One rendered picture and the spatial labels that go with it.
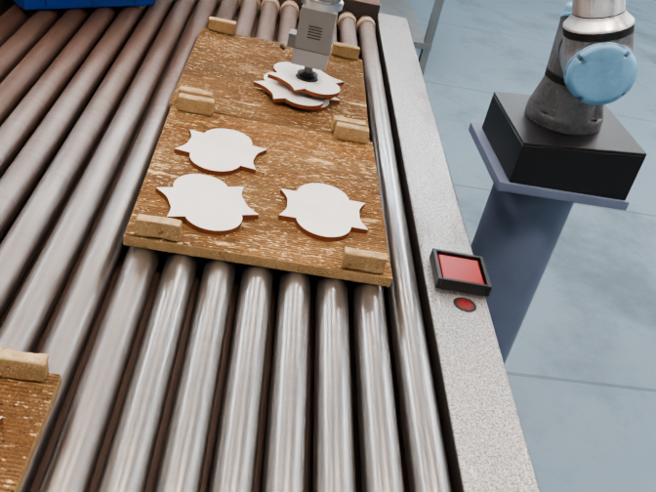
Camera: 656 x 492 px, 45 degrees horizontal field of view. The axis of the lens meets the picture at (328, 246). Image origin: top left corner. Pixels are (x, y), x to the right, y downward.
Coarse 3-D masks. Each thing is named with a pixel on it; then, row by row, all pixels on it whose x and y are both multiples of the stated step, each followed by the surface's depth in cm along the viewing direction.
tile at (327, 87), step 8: (280, 64) 151; (288, 64) 152; (296, 64) 153; (280, 72) 148; (288, 72) 149; (296, 72) 149; (320, 72) 152; (280, 80) 146; (288, 80) 145; (296, 80) 146; (320, 80) 149; (328, 80) 150; (336, 80) 150; (296, 88) 143; (304, 88) 144; (312, 88) 145; (320, 88) 145; (328, 88) 146; (336, 88) 147; (320, 96) 144; (328, 96) 144; (336, 96) 146
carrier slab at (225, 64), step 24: (216, 48) 161; (240, 48) 164; (264, 48) 167; (288, 48) 170; (192, 72) 148; (216, 72) 151; (240, 72) 153; (264, 72) 156; (336, 72) 164; (360, 72) 167; (216, 96) 142; (240, 96) 144; (264, 96) 146; (360, 96) 156; (264, 120) 138; (288, 120) 140; (312, 120) 142
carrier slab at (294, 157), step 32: (192, 128) 129; (224, 128) 132; (256, 128) 134; (288, 128) 137; (160, 160) 118; (256, 160) 125; (288, 160) 127; (320, 160) 129; (352, 160) 132; (256, 192) 116; (352, 192) 122; (128, 224) 103; (256, 224) 109; (288, 224) 111; (384, 224) 116; (224, 256) 103; (256, 256) 103; (288, 256) 104; (320, 256) 106
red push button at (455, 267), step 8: (440, 256) 113; (448, 256) 114; (440, 264) 112; (448, 264) 112; (456, 264) 113; (464, 264) 113; (472, 264) 113; (448, 272) 110; (456, 272) 111; (464, 272) 111; (472, 272) 112; (480, 272) 112; (472, 280) 110; (480, 280) 110
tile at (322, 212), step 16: (288, 192) 117; (304, 192) 118; (320, 192) 119; (336, 192) 120; (288, 208) 113; (304, 208) 114; (320, 208) 115; (336, 208) 116; (352, 208) 117; (304, 224) 110; (320, 224) 111; (336, 224) 112; (352, 224) 113; (336, 240) 110
